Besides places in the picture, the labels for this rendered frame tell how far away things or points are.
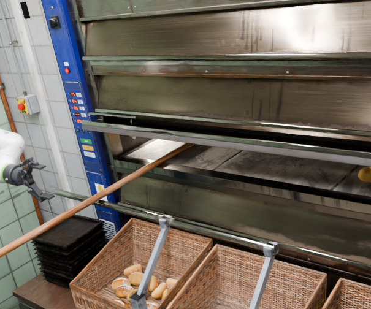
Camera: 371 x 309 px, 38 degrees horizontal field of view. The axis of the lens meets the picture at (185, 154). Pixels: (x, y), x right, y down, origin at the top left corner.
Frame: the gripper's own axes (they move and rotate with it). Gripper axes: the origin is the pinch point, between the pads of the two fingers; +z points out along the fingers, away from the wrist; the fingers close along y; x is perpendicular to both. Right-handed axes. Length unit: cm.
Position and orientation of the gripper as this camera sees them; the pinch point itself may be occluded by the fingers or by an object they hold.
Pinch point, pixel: (46, 182)
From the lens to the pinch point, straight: 228.4
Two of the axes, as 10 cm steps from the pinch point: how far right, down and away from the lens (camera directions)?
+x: -6.4, 3.8, -6.7
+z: 7.5, 1.1, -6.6
